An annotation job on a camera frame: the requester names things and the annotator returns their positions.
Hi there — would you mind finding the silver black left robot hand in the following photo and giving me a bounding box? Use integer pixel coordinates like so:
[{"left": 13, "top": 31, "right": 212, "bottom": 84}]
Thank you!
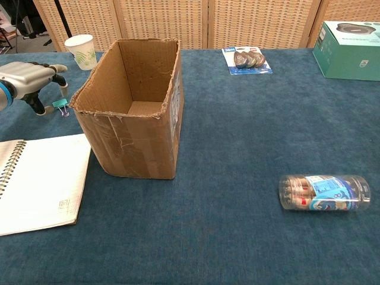
[{"left": 0, "top": 61, "right": 69, "bottom": 117}]

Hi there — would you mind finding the teal binder clip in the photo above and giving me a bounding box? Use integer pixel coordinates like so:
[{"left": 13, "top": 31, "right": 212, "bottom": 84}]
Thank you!
[{"left": 52, "top": 99, "right": 71, "bottom": 118}]

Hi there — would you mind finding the white paper cup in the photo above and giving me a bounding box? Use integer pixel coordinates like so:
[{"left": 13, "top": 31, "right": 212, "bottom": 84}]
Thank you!
[{"left": 64, "top": 34, "right": 98, "bottom": 71}]

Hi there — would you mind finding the open brown cardboard box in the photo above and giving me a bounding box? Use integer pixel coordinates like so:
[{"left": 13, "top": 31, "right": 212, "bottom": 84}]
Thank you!
[{"left": 68, "top": 37, "right": 185, "bottom": 181}]

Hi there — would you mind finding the teal product box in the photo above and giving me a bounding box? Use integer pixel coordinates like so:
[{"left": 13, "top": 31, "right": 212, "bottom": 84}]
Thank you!
[{"left": 312, "top": 20, "right": 380, "bottom": 82}]

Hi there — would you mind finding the black tripod stand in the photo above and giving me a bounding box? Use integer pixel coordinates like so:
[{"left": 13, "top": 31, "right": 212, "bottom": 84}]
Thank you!
[{"left": 54, "top": 0, "right": 72, "bottom": 39}]

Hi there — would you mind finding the open white spiral notebook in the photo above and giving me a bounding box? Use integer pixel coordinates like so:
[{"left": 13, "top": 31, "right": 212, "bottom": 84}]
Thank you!
[{"left": 0, "top": 133, "right": 92, "bottom": 238}]

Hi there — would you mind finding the woven wooden folding screen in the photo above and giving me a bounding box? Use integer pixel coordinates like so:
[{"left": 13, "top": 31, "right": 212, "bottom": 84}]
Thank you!
[{"left": 31, "top": 0, "right": 380, "bottom": 53}]

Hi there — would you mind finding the blue felt table mat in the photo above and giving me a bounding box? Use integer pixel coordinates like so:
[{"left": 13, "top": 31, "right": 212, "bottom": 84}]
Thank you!
[{"left": 0, "top": 48, "right": 380, "bottom": 285}]

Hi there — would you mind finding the blue correction tape blister pack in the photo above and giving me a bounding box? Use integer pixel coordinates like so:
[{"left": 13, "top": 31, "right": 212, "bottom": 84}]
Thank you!
[{"left": 221, "top": 46, "right": 274, "bottom": 76}]

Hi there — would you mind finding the clear plastic jar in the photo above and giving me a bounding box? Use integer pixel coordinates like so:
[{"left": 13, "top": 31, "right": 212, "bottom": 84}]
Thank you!
[{"left": 278, "top": 173, "right": 372, "bottom": 213}]

